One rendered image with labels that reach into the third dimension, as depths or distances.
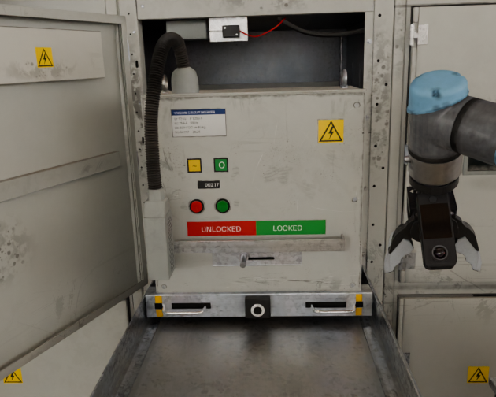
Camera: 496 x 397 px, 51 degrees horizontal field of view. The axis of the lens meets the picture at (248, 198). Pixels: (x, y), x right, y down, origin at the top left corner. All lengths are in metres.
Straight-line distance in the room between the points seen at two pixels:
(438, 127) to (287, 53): 1.50
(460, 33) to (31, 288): 1.18
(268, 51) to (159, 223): 1.21
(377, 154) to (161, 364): 0.77
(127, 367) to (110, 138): 0.59
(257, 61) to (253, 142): 1.04
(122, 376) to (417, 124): 0.75
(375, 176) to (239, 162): 0.44
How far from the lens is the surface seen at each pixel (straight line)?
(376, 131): 1.44
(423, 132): 0.75
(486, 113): 0.72
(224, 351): 1.19
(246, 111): 1.16
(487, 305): 1.65
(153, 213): 1.12
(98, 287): 1.45
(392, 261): 0.91
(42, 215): 1.26
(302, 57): 2.18
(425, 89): 0.73
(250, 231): 1.22
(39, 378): 1.81
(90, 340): 1.68
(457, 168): 0.80
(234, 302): 1.27
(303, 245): 1.19
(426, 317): 1.62
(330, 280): 1.27
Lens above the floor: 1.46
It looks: 15 degrees down
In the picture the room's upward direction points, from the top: 2 degrees counter-clockwise
